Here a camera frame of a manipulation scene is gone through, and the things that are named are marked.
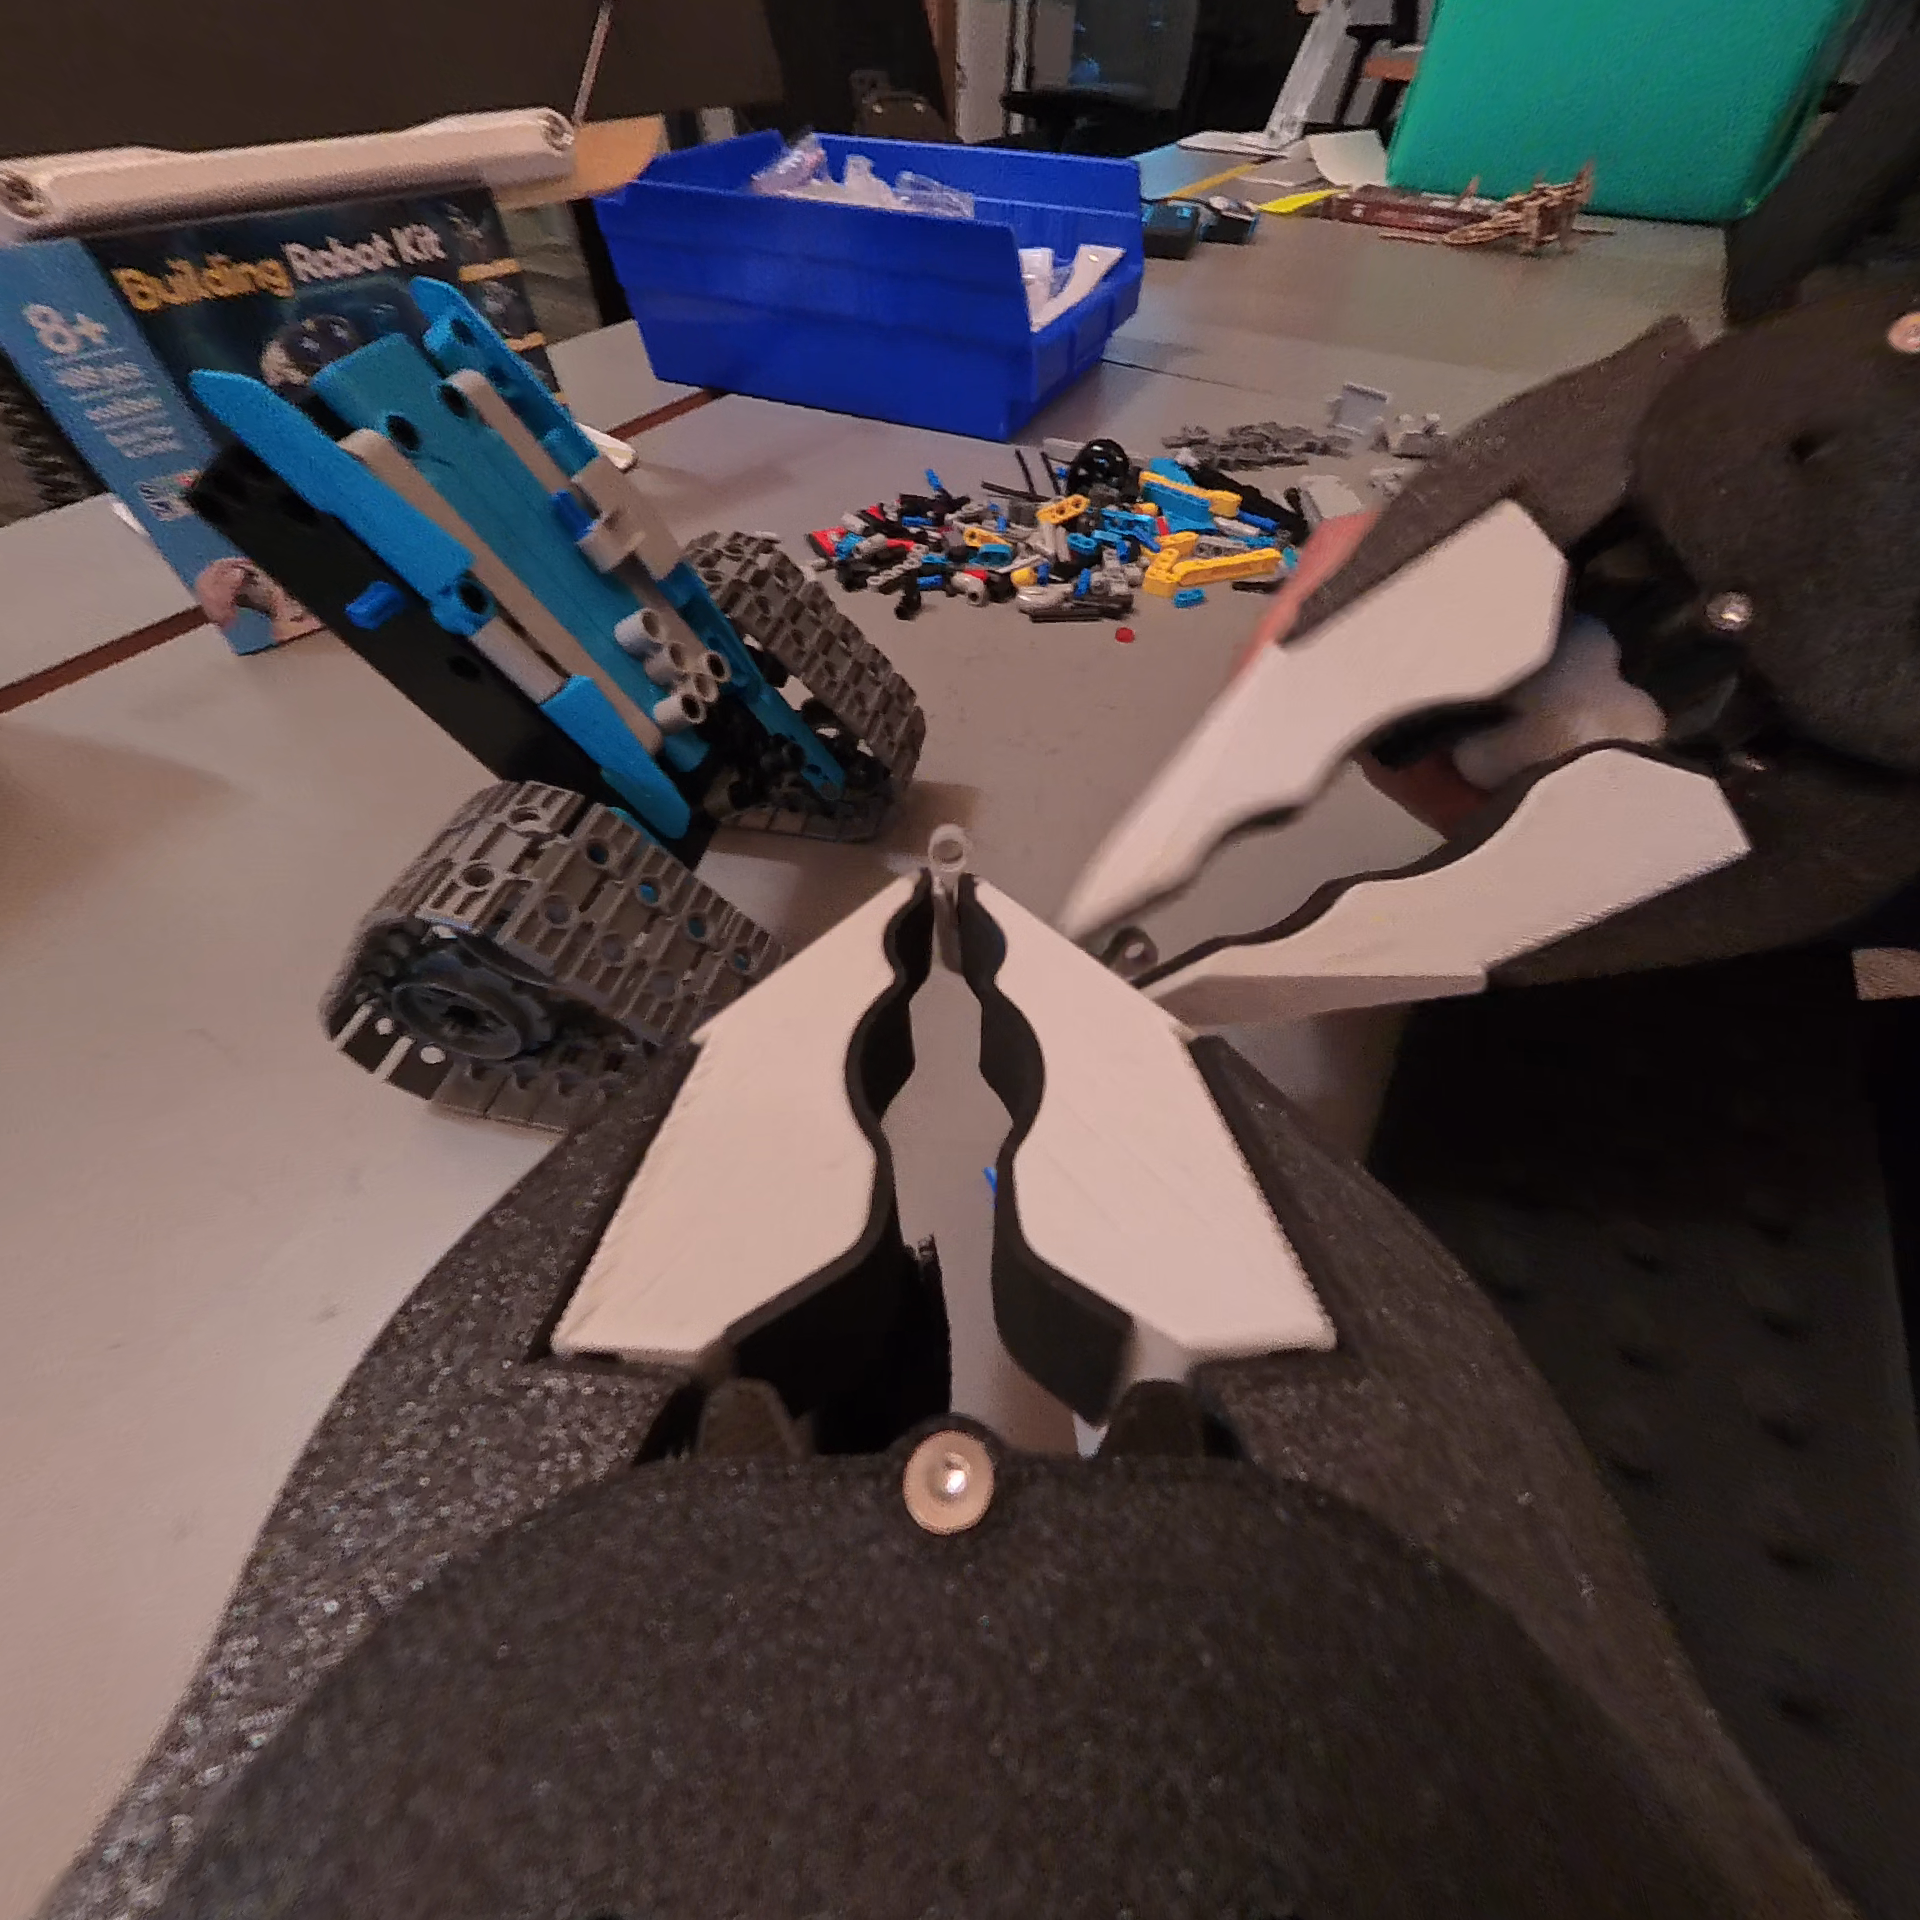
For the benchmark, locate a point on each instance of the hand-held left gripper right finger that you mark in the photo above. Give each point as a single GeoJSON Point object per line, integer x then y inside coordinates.
{"type": "Point", "coordinates": [1172, 1201]}

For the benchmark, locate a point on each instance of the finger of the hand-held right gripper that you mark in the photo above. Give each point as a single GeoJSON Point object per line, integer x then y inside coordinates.
{"type": "Point", "coordinates": [1349, 662]}
{"type": "Point", "coordinates": [1500, 885]}

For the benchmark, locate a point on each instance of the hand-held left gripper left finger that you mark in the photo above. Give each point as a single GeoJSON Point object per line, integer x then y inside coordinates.
{"type": "Point", "coordinates": [720, 1201]}

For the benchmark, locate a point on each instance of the pile of small brick parts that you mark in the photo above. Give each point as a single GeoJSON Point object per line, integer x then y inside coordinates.
{"type": "Point", "coordinates": [1110, 540]}

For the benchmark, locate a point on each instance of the grey connector with blue pin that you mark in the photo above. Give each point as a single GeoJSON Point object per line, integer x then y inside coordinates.
{"type": "Point", "coordinates": [946, 855]}

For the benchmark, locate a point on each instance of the blue grey tracked toy robot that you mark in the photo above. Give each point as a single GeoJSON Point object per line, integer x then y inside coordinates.
{"type": "Point", "coordinates": [450, 495]}

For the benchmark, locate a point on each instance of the light grey desk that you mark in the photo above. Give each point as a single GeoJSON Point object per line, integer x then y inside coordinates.
{"type": "Point", "coordinates": [225, 1201]}

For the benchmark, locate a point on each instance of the person's right hand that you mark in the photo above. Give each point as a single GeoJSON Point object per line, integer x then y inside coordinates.
{"type": "Point", "coordinates": [1309, 580]}

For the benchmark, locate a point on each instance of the brown toy skeleton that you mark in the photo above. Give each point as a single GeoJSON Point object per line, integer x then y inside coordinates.
{"type": "Point", "coordinates": [1500, 219]}

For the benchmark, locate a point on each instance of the teal board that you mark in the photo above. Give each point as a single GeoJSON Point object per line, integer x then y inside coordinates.
{"type": "Point", "coordinates": [1576, 106]}

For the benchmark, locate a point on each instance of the white and yellow papers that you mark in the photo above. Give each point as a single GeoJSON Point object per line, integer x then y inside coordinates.
{"type": "Point", "coordinates": [1305, 159]}

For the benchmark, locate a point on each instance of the black dimpled mat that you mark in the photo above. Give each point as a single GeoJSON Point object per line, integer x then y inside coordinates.
{"type": "Point", "coordinates": [1725, 1350]}

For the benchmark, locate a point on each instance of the blue plastic bin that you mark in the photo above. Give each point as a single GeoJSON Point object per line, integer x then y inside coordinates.
{"type": "Point", "coordinates": [839, 316]}

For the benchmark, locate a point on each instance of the clear bags of parts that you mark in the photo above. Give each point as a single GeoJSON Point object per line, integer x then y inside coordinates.
{"type": "Point", "coordinates": [869, 181]}

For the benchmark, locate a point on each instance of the brown cardboard sheet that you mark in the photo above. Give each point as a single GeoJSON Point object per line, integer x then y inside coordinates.
{"type": "Point", "coordinates": [615, 159]}

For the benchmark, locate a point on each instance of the white tipped rod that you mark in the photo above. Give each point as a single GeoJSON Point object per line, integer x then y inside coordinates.
{"type": "Point", "coordinates": [590, 60]}

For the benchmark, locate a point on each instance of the small robot kit box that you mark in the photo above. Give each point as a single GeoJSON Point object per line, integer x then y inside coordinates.
{"type": "Point", "coordinates": [89, 377]}

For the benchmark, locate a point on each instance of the white bar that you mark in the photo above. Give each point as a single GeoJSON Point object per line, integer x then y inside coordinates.
{"type": "Point", "coordinates": [301, 172]}

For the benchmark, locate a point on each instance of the black partition panel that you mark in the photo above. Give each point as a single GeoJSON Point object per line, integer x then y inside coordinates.
{"type": "Point", "coordinates": [301, 60]}

